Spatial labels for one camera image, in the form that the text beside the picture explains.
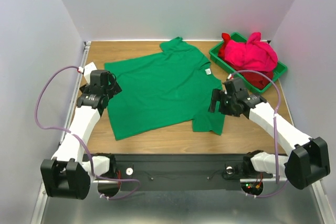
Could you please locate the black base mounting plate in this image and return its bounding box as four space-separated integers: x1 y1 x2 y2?
81 153 279 192

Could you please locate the pink t shirt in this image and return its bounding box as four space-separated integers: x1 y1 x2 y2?
224 32 278 72

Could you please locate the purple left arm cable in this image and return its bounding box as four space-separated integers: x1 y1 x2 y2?
35 66 142 200

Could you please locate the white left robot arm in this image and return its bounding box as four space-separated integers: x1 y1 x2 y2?
40 62 121 199

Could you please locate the green plastic bin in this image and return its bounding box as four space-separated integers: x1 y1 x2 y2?
209 32 288 94

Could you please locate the green t shirt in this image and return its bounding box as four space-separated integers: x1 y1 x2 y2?
104 37 225 141

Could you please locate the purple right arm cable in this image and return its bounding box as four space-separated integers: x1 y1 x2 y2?
227 70 289 199

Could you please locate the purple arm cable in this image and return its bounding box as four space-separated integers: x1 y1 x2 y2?
227 70 289 199
35 66 142 200

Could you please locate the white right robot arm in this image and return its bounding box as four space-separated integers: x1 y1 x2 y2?
208 78 330 189

